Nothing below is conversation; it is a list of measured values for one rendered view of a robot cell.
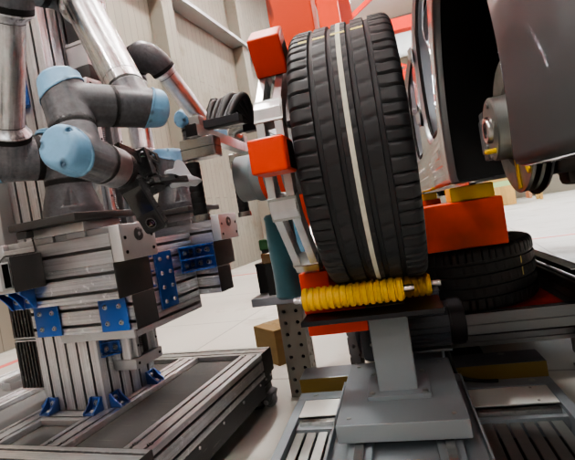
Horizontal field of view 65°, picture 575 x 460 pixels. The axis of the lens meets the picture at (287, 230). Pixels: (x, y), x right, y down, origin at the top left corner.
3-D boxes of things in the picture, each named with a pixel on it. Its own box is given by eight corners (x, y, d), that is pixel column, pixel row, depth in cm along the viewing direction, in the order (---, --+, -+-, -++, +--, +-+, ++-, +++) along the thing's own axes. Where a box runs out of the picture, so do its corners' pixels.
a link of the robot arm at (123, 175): (126, 172, 78) (88, 193, 80) (141, 178, 83) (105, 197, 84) (113, 135, 80) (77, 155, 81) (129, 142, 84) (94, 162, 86)
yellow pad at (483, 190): (495, 195, 149) (493, 181, 149) (451, 203, 152) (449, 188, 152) (486, 196, 163) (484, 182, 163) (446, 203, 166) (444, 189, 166)
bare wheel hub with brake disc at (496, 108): (560, 148, 86) (519, 21, 97) (517, 156, 88) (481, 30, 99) (526, 210, 115) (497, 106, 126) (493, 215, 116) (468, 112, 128)
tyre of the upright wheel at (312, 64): (407, 193, 160) (438, 331, 106) (342, 204, 166) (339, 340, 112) (381, -7, 126) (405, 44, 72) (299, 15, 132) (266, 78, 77)
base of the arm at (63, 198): (29, 223, 116) (22, 184, 116) (75, 219, 130) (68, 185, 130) (73, 214, 111) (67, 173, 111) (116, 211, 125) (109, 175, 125)
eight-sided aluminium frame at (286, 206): (309, 281, 96) (268, 29, 95) (280, 286, 98) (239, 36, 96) (339, 253, 149) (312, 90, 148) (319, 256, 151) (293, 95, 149)
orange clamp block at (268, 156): (297, 172, 96) (287, 169, 87) (263, 178, 97) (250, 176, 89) (292, 139, 95) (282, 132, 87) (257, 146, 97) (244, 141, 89)
